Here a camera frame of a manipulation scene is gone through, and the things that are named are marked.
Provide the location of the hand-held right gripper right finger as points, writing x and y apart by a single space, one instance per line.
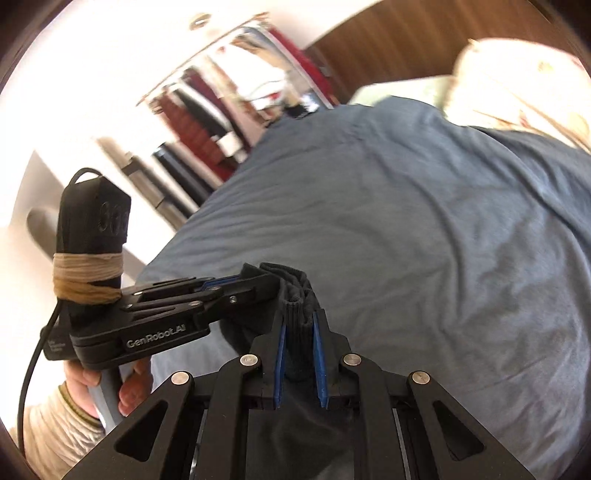
320 364

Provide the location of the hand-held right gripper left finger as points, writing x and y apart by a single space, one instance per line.
278 364

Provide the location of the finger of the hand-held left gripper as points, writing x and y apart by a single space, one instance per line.
240 297
221 282

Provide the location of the black pants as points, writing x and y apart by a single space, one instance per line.
299 341

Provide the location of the person's left forearm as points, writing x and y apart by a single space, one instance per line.
55 429

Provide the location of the person's left hand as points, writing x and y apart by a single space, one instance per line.
136 392

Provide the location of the row of hanging clothes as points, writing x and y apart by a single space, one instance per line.
203 134

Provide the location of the blue bed blanket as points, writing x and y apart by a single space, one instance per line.
415 230

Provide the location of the pendant ceiling lamp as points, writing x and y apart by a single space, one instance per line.
199 21

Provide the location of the brown wooden headboard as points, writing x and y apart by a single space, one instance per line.
392 41

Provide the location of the cream printed pillow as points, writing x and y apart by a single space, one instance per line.
508 83

